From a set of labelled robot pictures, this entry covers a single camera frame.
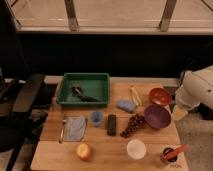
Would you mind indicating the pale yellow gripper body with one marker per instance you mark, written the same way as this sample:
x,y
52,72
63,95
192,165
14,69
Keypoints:
x,y
178,113

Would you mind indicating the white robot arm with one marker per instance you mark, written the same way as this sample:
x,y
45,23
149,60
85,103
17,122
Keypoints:
x,y
196,89

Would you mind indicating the blue plastic cup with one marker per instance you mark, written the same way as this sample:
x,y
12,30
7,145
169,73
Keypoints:
x,y
96,118

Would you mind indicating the purple bowl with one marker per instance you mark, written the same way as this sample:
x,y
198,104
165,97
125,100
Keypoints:
x,y
157,116

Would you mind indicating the red bowl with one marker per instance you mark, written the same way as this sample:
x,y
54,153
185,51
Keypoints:
x,y
160,96

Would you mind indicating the dark round tin can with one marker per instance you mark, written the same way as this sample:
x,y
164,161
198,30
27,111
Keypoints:
x,y
164,152

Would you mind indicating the yellow banana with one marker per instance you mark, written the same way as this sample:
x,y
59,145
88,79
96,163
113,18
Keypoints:
x,y
135,96

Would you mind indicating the bunch of dark grapes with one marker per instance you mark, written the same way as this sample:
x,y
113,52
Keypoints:
x,y
135,122

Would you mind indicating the blue sponge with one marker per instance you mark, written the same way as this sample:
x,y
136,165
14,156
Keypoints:
x,y
126,105

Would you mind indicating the black rectangular remote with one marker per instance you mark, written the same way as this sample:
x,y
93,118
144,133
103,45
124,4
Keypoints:
x,y
111,125

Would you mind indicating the green plastic tray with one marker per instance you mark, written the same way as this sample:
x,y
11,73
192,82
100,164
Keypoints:
x,y
94,85

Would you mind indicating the orange apple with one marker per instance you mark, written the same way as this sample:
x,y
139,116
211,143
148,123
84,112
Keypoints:
x,y
84,151

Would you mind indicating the blue folded cloth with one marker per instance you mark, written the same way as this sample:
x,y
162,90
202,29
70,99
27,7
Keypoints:
x,y
75,128

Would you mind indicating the dark tool in tray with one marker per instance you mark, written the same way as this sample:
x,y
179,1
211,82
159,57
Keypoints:
x,y
78,92

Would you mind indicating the metal spoon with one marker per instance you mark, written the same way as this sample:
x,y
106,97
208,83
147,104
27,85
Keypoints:
x,y
62,130

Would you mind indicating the black office chair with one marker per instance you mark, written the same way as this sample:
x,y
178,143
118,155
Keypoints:
x,y
19,90

